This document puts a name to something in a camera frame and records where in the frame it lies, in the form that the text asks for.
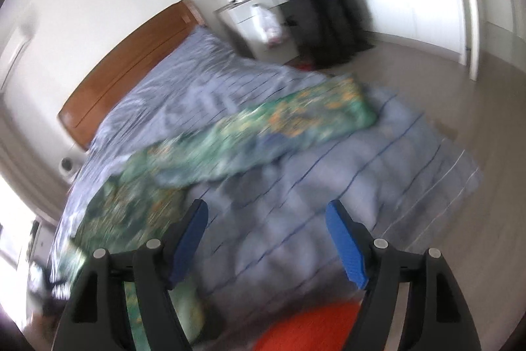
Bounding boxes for green patterned silk jacket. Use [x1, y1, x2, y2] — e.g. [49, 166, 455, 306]
[53, 78, 379, 343]

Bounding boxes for black and blue hanging clothes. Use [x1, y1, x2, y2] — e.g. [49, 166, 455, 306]
[288, 0, 373, 68]

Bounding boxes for brown wooden headboard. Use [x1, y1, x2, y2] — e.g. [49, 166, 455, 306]
[58, 0, 206, 151]

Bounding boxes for grey dresser desk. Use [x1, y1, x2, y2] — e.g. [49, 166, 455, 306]
[216, 0, 299, 64]

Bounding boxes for white plastic bag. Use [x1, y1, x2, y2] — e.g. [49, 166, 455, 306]
[251, 4, 283, 47]

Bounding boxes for blue plaid duvet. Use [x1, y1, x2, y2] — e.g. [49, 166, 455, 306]
[52, 27, 481, 342]

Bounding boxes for red fuzzy trousers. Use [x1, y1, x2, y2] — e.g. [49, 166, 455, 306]
[253, 301, 360, 351]

